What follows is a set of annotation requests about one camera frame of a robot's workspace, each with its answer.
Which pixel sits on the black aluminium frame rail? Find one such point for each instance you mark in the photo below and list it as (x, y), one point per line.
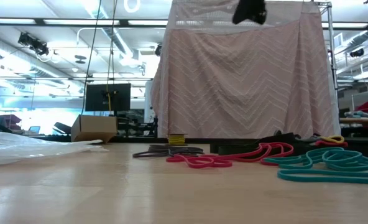
(146, 140)
(47, 136)
(364, 141)

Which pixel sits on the teal rubber band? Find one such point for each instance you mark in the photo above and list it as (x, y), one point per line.
(281, 176)
(274, 160)
(358, 164)

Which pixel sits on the clear zip bag stack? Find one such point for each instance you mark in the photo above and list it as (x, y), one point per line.
(22, 149)

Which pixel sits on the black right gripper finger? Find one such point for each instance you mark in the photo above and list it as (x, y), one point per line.
(249, 9)

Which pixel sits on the pink chevron cloth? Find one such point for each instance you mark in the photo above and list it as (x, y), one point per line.
(233, 93)

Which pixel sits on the black desk equipment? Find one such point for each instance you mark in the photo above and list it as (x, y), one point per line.
(134, 127)

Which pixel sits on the dark brown rubber band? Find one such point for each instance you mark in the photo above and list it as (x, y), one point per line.
(187, 151)
(146, 154)

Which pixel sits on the yellow and red bands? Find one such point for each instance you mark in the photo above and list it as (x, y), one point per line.
(330, 143)

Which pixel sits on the black computer monitor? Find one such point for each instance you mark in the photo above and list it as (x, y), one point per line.
(97, 98)

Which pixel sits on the long red rubber band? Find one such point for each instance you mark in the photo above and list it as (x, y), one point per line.
(246, 156)
(274, 144)

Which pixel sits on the wooden side table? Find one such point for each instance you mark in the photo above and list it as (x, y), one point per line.
(361, 121)

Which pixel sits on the brown cardboard box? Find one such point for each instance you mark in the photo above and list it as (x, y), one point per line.
(94, 127)

